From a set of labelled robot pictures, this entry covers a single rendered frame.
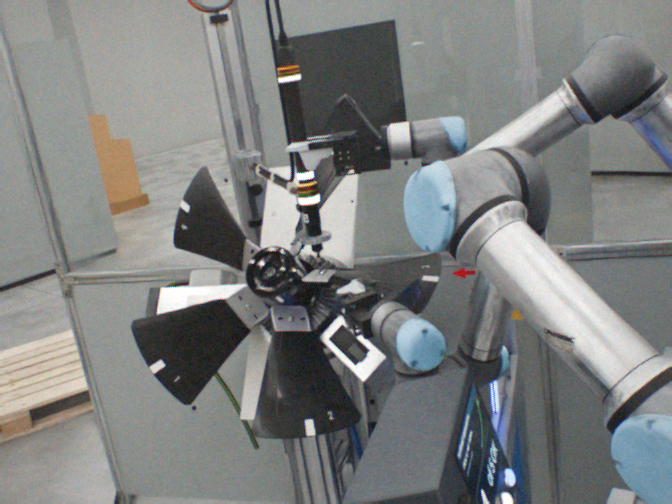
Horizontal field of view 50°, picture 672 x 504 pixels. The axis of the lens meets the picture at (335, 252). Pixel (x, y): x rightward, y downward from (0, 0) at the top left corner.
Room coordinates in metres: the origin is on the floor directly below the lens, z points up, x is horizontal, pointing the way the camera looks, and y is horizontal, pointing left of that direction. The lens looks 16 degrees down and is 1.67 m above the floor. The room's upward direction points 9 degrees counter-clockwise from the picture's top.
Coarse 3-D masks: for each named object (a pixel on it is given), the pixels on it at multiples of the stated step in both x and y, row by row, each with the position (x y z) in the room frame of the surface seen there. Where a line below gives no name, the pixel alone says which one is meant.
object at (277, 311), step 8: (272, 312) 1.46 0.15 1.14; (280, 312) 1.47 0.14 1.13; (288, 312) 1.48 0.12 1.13; (296, 312) 1.49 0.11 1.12; (304, 312) 1.50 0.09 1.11; (272, 320) 1.45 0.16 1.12; (280, 320) 1.45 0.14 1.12; (288, 320) 1.46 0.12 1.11; (296, 320) 1.47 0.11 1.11; (304, 320) 1.49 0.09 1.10; (280, 328) 1.44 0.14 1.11; (288, 328) 1.45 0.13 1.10; (296, 328) 1.46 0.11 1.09; (304, 328) 1.47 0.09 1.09
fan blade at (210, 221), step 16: (208, 176) 1.70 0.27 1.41; (192, 192) 1.73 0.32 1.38; (208, 192) 1.69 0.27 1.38; (192, 208) 1.72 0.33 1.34; (208, 208) 1.68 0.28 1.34; (224, 208) 1.64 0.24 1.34; (176, 224) 1.75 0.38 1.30; (192, 224) 1.71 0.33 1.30; (208, 224) 1.67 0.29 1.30; (224, 224) 1.64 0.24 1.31; (176, 240) 1.75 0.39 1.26; (192, 240) 1.72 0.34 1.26; (208, 240) 1.68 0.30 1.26; (224, 240) 1.64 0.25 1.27; (240, 240) 1.60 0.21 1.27; (208, 256) 1.69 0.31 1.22; (224, 256) 1.65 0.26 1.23; (240, 256) 1.61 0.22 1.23
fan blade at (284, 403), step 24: (288, 336) 1.43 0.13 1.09; (312, 336) 1.46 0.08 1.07; (288, 360) 1.39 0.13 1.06; (312, 360) 1.41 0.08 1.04; (264, 384) 1.34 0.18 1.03; (288, 384) 1.35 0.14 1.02; (312, 384) 1.36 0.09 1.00; (336, 384) 1.38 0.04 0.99; (264, 408) 1.31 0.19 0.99; (288, 408) 1.32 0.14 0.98; (312, 408) 1.33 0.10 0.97; (336, 408) 1.34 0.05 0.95; (264, 432) 1.28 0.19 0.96; (288, 432) 1.28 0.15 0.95
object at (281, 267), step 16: (256, 256) 1.52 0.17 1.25; (272, 256) 1.52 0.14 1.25; (288, 256) 1.49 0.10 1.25; (256, 272) 1.50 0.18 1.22; (288, 272) 1.48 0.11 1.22; (304, 272) 1.51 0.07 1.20; (256, 288) 1.47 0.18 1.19; (272, 288) 1.47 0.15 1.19; (288, 288) 1.45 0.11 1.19; (320, 288) 1.55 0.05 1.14; (272, 304) 1.49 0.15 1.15; (288, 304) 1.49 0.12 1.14; (304, 304) 1.52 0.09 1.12
